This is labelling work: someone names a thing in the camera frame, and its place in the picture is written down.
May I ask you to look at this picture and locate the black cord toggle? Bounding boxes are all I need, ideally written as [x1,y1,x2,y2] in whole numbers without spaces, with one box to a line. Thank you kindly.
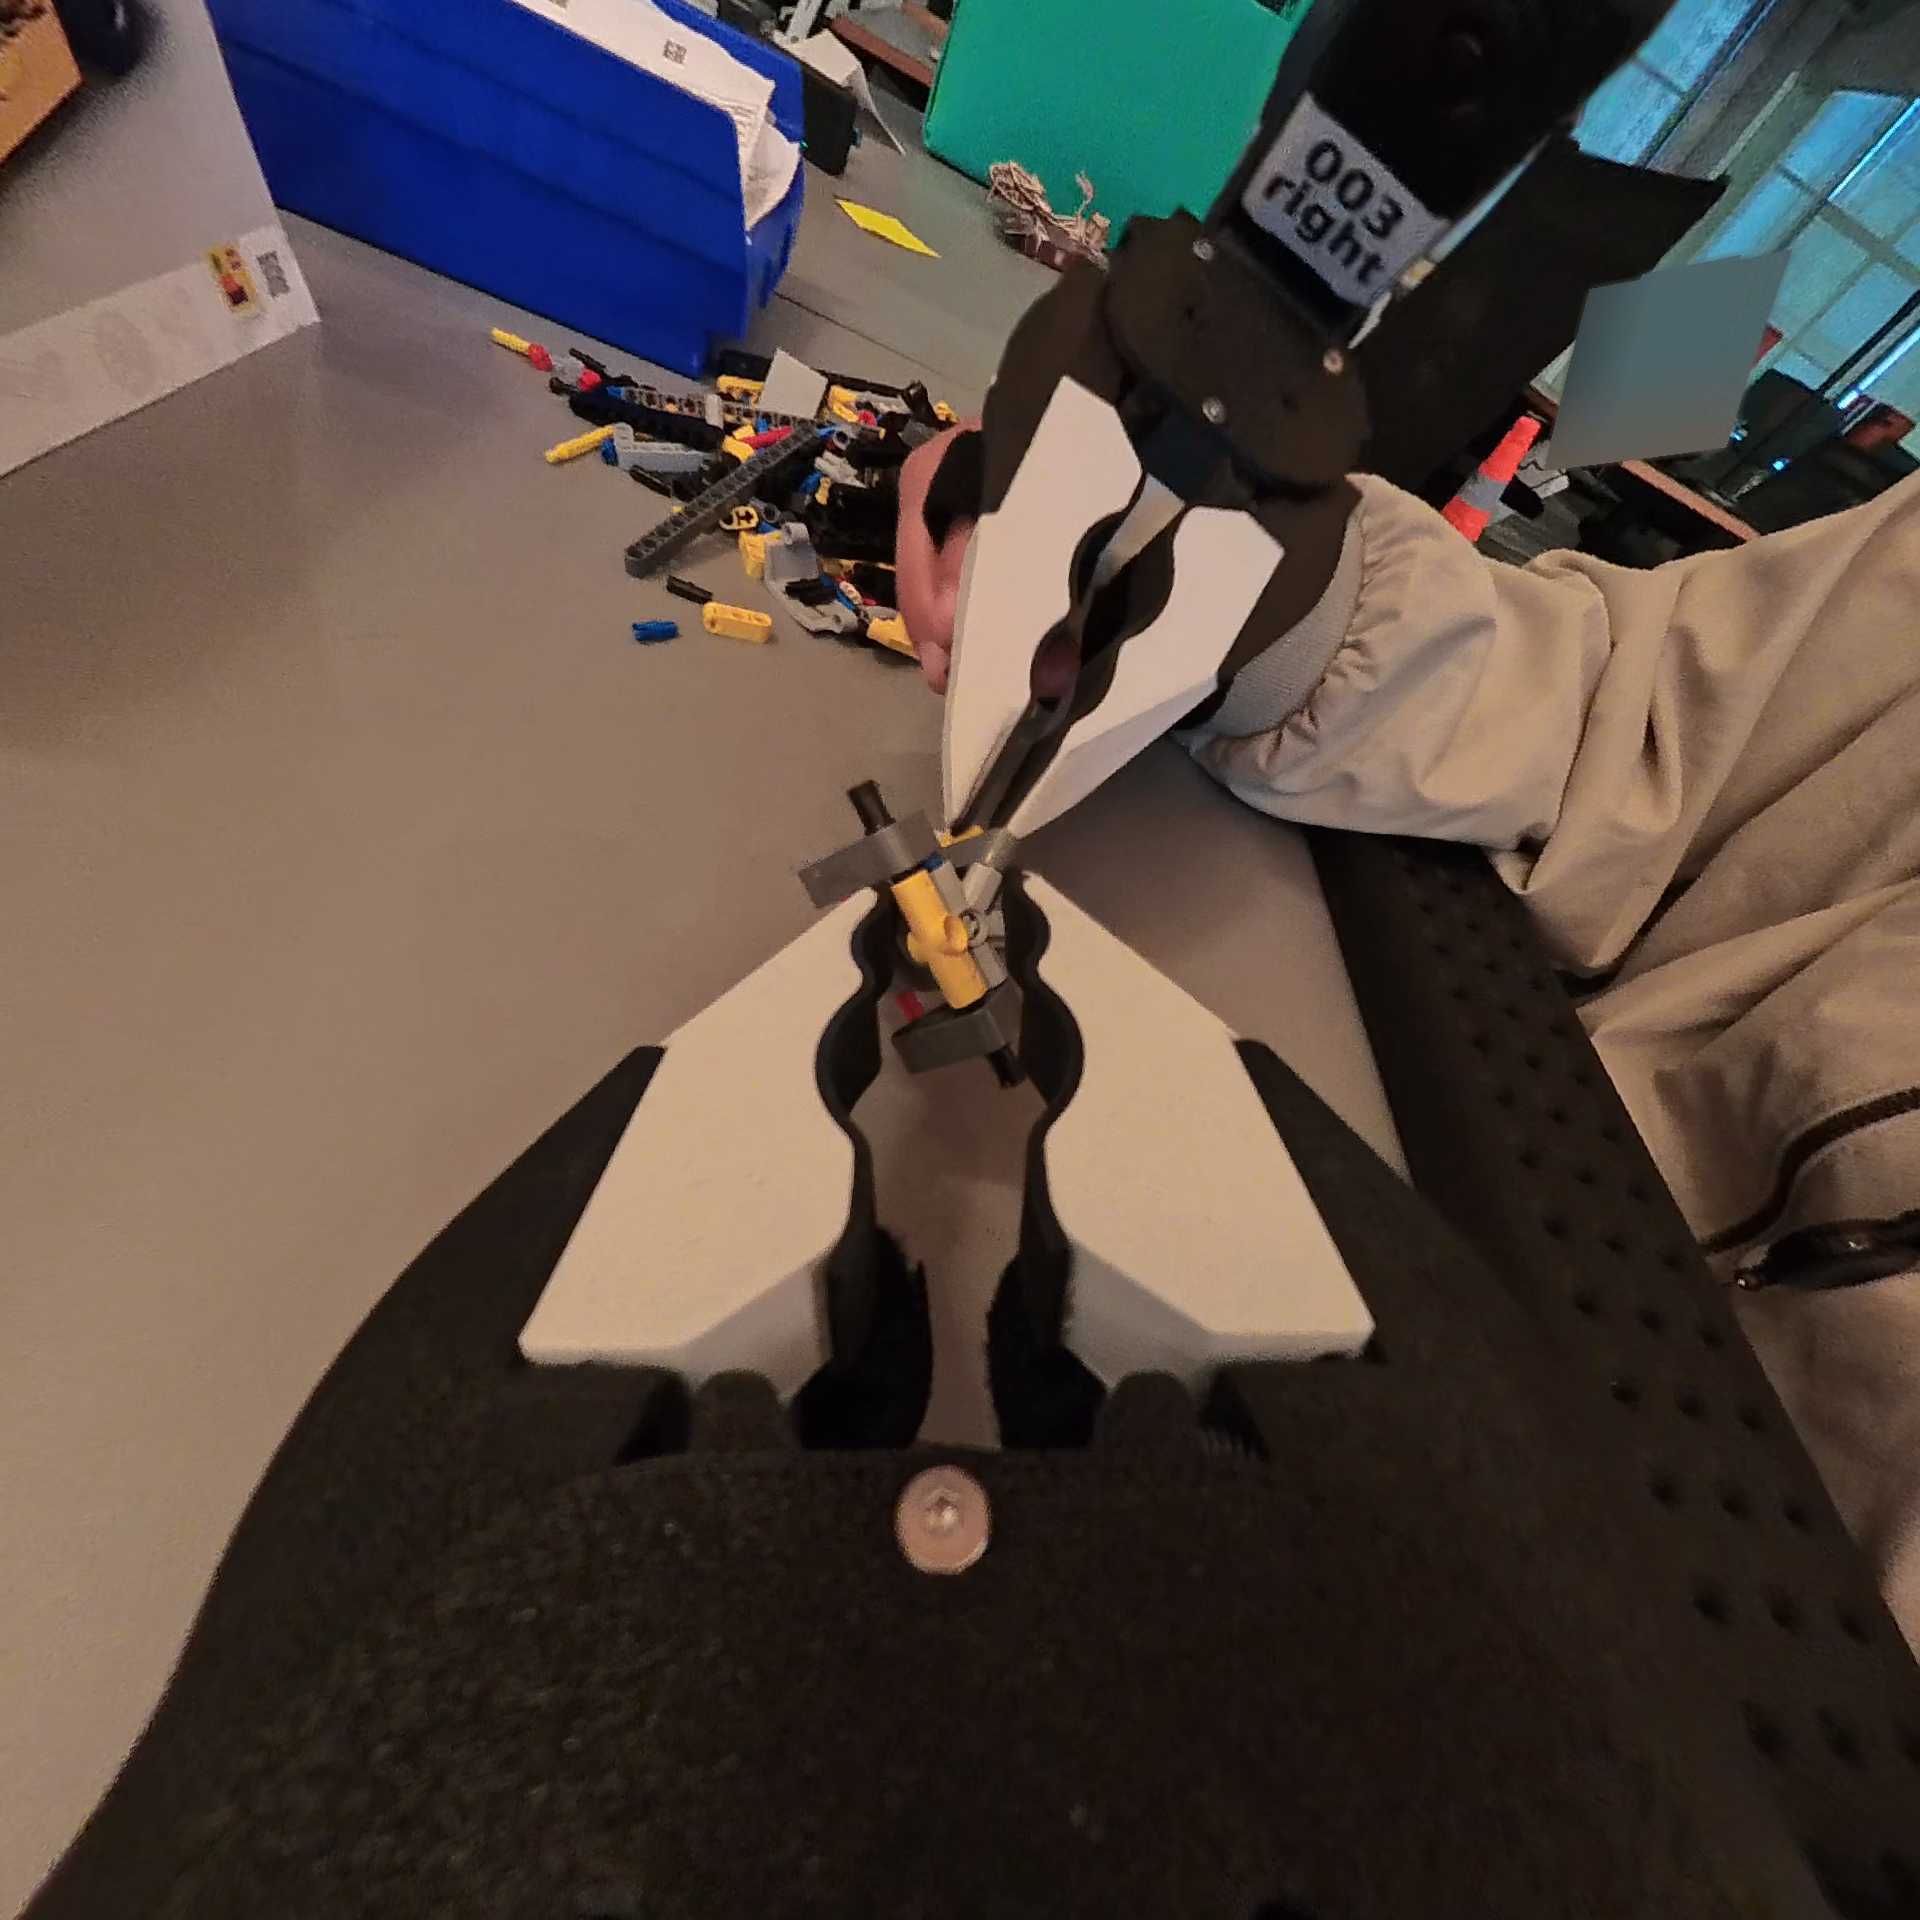
[1733,1220,1920,1291]

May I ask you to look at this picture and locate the black perforated panel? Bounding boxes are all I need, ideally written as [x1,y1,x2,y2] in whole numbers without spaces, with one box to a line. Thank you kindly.
[1312,826,1920,1920]

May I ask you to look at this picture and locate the instruction booklet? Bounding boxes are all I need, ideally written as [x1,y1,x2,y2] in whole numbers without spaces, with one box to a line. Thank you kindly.
[0,0,323,481]

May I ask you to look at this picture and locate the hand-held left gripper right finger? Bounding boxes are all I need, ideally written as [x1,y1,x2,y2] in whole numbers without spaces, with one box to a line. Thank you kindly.
[1025,877,1380,1368]

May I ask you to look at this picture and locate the orange traffic cone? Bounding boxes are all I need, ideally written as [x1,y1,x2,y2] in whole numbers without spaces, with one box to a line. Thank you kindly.
[1444,415,1543,545]

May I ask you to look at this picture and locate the green storage bin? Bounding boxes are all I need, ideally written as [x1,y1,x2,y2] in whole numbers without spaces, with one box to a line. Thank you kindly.
[921,0,1315,250]

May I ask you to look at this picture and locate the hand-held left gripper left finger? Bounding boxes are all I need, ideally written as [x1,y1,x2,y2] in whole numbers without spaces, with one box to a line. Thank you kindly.
[517,882,903,1368]

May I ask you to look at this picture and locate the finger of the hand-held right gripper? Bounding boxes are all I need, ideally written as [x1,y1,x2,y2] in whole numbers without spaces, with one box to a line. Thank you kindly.
[999,499,1291,841]
[943,375,1155,834]

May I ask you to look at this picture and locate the blue storage bin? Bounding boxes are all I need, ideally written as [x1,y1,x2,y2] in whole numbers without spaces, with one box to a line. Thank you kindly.
[200,0,810,381]

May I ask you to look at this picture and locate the dark grey long beam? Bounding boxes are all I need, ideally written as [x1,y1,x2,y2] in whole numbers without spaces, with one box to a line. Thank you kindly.
[627,423,820,579]

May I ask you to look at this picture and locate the person's right hand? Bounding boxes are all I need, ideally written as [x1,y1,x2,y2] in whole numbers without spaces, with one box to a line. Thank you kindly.
[895,423,988,697]

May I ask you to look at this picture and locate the black device box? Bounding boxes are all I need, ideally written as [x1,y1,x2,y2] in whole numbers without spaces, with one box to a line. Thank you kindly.
[794,58,862,174]

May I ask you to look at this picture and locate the grey yellow brick engine assembly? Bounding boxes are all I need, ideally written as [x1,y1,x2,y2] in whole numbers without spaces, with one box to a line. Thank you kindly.
[797,779,1038,1091]

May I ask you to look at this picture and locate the wooden-top table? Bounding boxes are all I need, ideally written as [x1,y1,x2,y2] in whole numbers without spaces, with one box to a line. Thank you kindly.
[1530,389,1765,547]

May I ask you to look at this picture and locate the brown model on board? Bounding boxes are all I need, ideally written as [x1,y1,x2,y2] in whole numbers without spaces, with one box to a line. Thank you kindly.
[985,163,1114,273]

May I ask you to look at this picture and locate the person's right forearm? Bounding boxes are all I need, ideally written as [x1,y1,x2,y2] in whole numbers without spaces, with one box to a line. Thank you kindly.
[1184,471,1920,978]

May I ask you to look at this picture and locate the beige jacket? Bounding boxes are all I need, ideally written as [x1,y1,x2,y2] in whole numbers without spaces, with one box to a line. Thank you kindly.
[1576,839,1920,1649]

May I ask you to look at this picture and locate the white printed sheets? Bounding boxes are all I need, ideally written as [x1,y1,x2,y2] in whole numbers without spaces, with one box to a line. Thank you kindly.
[517,0,805,229]

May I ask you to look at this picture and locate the pile of loose bricks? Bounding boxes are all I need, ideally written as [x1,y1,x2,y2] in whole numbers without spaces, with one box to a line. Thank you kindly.
[492,326,963,665]

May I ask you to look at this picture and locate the grey desk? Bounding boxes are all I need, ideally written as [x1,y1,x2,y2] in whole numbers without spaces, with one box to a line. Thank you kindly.
[0,90,1412,1877]

